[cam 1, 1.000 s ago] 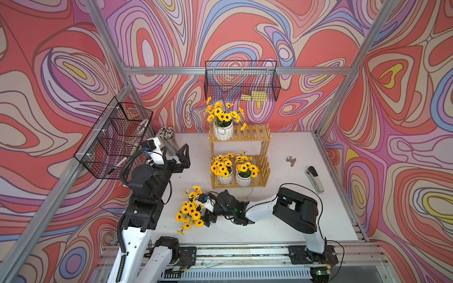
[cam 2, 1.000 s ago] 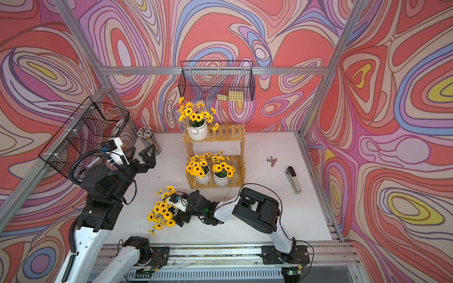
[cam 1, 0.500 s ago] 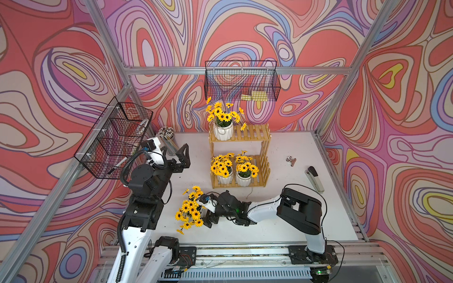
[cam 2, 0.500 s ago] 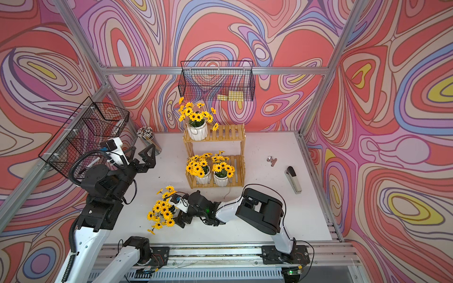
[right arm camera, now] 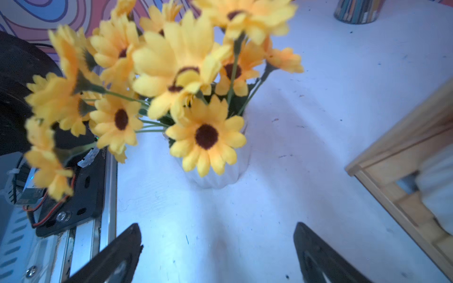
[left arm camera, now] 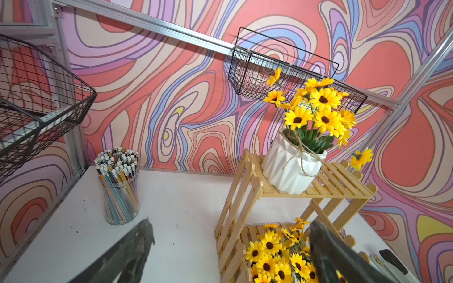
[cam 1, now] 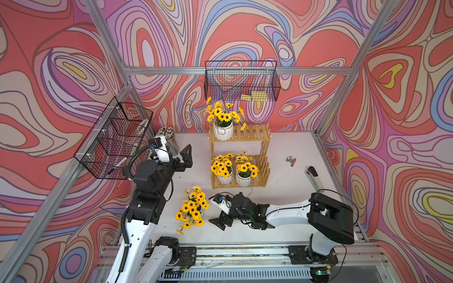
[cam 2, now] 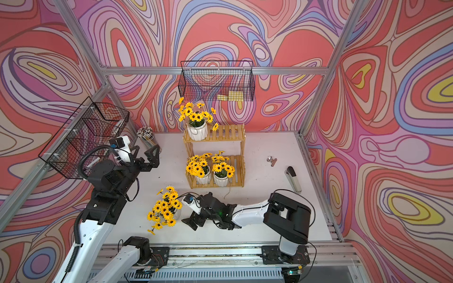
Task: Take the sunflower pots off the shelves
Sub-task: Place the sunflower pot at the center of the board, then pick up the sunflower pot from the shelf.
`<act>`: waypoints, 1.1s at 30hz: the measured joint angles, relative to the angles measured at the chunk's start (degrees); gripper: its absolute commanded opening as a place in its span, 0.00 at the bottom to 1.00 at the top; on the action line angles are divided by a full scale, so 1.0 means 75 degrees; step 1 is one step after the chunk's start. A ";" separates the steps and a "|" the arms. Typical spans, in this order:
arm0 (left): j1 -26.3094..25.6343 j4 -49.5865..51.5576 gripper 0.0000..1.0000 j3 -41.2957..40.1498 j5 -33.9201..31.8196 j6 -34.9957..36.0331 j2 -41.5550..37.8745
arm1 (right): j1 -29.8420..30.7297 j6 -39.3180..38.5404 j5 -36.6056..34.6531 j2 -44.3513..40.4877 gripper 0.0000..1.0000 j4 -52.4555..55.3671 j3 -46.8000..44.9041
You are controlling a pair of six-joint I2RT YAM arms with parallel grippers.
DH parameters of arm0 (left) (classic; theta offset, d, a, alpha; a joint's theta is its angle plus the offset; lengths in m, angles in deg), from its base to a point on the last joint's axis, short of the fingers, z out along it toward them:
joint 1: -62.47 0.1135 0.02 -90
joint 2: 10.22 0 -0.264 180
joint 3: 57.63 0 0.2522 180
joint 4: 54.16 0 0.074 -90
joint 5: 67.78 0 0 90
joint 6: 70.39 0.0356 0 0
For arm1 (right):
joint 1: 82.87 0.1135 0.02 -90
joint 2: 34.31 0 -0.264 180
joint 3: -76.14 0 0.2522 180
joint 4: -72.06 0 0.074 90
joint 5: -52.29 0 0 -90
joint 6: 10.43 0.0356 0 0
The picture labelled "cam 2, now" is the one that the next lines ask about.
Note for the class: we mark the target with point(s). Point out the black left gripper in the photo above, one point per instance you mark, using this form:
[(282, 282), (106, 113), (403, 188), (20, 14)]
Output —
[(152, 163)]

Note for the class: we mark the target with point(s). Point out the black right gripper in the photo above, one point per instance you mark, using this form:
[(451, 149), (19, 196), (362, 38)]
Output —
[(194, 218)]

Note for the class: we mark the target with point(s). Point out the sunflower pot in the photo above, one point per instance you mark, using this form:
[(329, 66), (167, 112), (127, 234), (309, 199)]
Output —
[(196, 118), (197, 166), (223, 172), (166, 210)]

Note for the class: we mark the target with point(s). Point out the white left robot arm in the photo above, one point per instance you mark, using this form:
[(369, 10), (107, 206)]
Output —
[(111, 182)]

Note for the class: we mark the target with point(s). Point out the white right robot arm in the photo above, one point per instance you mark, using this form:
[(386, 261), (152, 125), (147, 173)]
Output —
[(285, 216)]

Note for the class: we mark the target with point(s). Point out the cup of pencils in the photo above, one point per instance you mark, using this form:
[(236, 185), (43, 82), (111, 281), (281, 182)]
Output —
[(147, 136)]

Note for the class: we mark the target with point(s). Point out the wooden two-tier shelf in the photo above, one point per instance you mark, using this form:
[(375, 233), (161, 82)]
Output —
[(229, 133)]

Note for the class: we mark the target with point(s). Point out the silver metal bulldog clip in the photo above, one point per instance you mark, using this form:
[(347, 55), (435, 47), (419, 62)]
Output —
[(272, 161)]

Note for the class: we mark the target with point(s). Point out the grey stapler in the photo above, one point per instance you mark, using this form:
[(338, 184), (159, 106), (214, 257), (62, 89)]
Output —
[(293, 180)]

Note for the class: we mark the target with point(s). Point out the yellow sticky notes pad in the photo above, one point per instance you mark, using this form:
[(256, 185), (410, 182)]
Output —
[(231, 96)]

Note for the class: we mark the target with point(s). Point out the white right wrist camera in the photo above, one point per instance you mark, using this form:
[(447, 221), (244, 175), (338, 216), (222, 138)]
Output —
[(193, 203)]

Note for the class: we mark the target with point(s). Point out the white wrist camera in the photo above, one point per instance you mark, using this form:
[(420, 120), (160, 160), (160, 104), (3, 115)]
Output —
[(193, 203), (121, 146)]

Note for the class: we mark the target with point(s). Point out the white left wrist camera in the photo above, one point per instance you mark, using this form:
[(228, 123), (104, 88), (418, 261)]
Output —
[(121, 146)]

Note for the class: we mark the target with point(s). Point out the black wire basket left wall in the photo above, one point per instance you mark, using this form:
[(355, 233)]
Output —
[(92, 124)]

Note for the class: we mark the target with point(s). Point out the black wire basket wall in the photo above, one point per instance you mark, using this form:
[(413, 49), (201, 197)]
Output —
[(205, 79), (92, 124)]

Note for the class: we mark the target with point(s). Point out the black wire basket back wall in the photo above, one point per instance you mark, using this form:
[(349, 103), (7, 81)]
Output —
[(205, 79)]

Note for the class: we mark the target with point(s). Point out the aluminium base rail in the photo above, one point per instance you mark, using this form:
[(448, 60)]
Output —
[(325, 262)]

